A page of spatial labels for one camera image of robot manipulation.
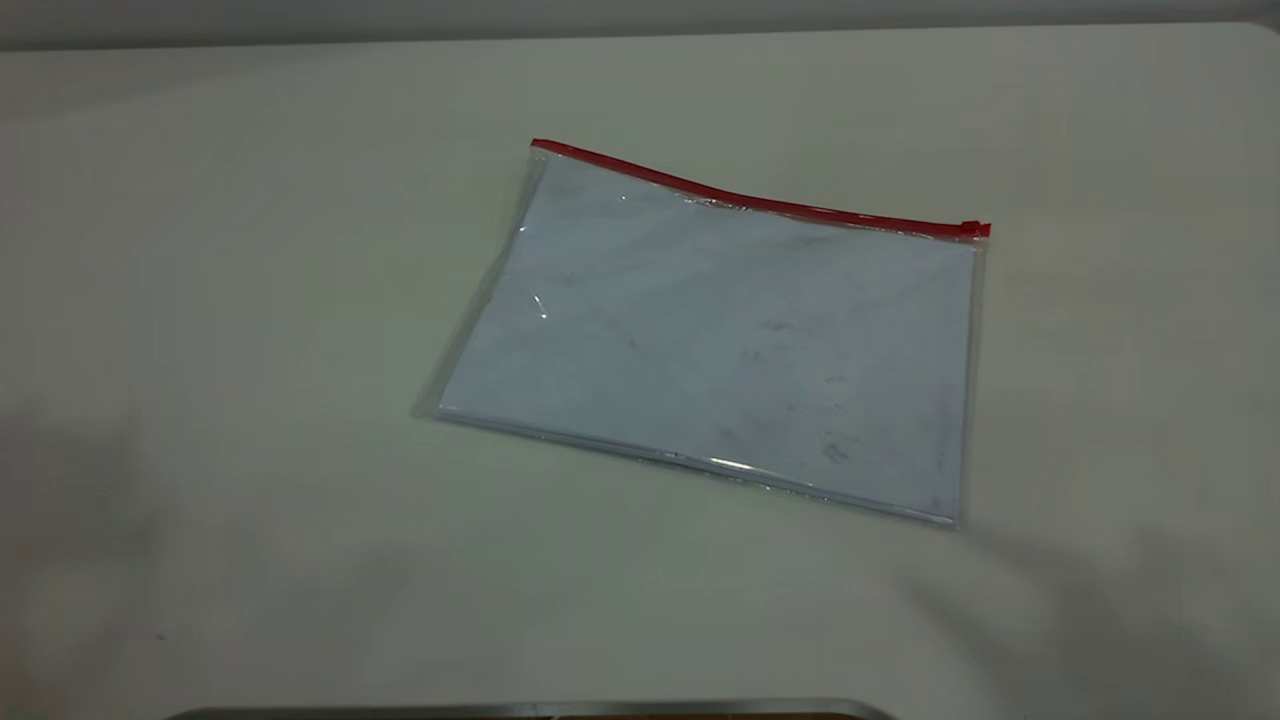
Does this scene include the clear plastic zipper bag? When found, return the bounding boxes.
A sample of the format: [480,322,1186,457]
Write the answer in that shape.
[412,138,993,528]

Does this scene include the grey metal edge bar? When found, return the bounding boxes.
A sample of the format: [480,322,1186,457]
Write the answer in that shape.
[165,698,896,720]

